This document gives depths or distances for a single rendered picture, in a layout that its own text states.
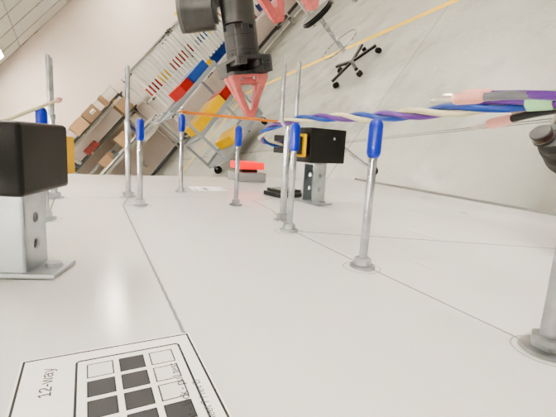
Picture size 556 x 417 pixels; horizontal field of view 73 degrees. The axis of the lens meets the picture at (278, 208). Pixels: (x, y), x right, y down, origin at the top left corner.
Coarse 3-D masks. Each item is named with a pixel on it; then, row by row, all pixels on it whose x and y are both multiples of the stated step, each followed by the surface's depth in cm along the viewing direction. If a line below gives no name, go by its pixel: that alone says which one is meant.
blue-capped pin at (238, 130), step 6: (240, 126) 40; (240, 132) 40; (240, 138) 40; (240, 144) 40; (234, 180) 41; (234, 186) 41; (234, 192) 41; (234, 198) 41; (234, 204) 41; (240, 204) 41
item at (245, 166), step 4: (232, 164) 69; (240, 164) 66; (244, 164) 66; (248, 164) 66; (252, 164) 67; (256, 164) 67; (260, 164) 67; (264, 164) 68; (240, 168) 66; (244, 168) 66; (248, 168) 67; (252, 168) 67; (256, 168) 67; (260, 168) 68; (256, 172) 69
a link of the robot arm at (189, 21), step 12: (180, 0) 61; (192, 0) 61; (204, 0) 61; (180, 12) 61; (192, 12) 61; (204, 12) 61; (180, 24) 62; (192, 24) 62; (204, 24) 62; (216, 24) 66
